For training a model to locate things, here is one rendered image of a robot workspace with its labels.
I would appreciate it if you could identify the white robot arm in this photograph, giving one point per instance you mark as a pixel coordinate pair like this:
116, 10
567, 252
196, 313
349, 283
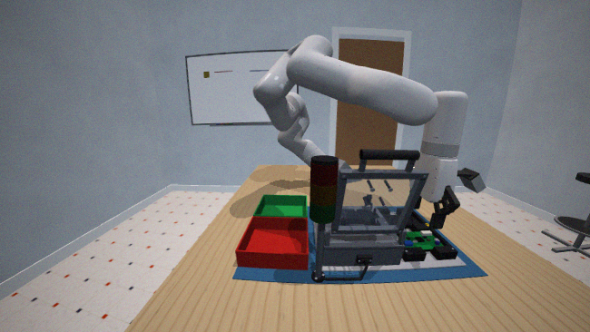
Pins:
310, 65

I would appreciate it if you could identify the green circuit board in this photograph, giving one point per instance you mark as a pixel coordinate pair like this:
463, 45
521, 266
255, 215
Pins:
423, 239

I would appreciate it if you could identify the red open-top bin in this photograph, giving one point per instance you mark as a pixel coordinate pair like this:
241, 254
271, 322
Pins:
279, 243

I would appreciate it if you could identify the green bin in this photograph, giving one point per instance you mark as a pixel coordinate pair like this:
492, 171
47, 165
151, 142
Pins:
280, 205

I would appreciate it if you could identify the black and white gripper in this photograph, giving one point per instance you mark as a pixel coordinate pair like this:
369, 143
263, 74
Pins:
440, 184

